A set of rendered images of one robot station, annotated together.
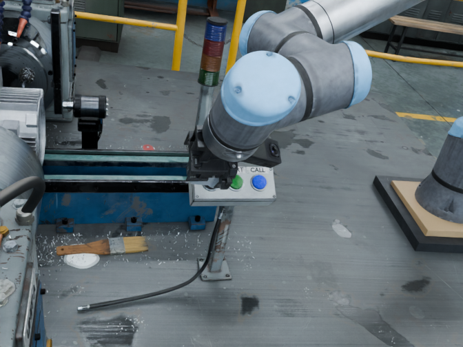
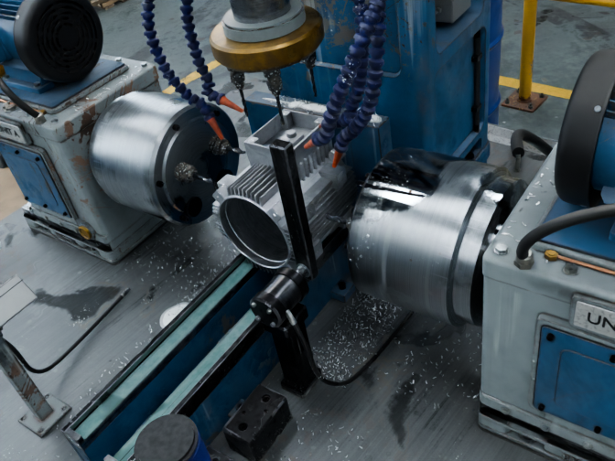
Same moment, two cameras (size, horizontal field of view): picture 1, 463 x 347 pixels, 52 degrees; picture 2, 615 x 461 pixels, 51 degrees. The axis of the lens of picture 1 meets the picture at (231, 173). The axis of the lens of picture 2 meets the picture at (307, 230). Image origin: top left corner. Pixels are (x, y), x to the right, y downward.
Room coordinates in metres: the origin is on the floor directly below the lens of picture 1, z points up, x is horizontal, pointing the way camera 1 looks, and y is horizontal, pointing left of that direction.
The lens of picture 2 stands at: (1.73, 0.10, 1.71)
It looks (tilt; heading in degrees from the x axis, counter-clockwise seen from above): 39 degrees down; 151
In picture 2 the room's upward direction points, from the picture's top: 12 degrees counter-clockwise
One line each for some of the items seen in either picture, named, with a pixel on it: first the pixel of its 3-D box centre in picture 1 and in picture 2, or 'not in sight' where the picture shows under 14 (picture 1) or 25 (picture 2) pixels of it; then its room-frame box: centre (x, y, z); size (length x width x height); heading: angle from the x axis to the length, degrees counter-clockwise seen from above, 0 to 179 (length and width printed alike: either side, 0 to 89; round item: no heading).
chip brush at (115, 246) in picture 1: (103, 246); not in sight; (0.80, 0.26, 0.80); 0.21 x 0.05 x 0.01; 114
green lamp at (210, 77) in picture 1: (209, 75); not in sight; (1.34, 0.12, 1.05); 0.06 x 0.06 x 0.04
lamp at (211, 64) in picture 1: (211, 60); not in sight; (1.34, 0.12, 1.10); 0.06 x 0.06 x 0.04
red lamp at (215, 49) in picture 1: (213, 45); not in sight; (1.34, 0.12, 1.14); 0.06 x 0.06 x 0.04
